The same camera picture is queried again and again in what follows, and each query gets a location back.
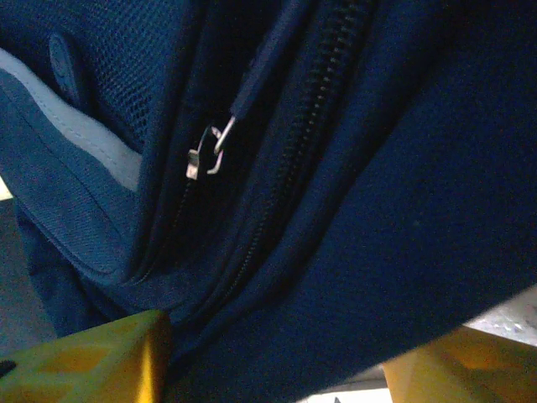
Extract navy blue backpack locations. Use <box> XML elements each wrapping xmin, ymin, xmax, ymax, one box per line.
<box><xmin>0</xmin><ymin>0</ymin><xmax>537</xmax><ymax>403</ymax></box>

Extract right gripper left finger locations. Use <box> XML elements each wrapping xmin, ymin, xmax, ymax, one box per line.
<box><xmin>0</xmin><ymin>309</ymin><xmax>174</xmax><ymax>403</ymax></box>

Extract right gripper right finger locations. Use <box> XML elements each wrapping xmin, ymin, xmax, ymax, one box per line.
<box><xmin>382</xmin><ymin>326</ymin><xmax>537</xmax><ymax>403</ymax></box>

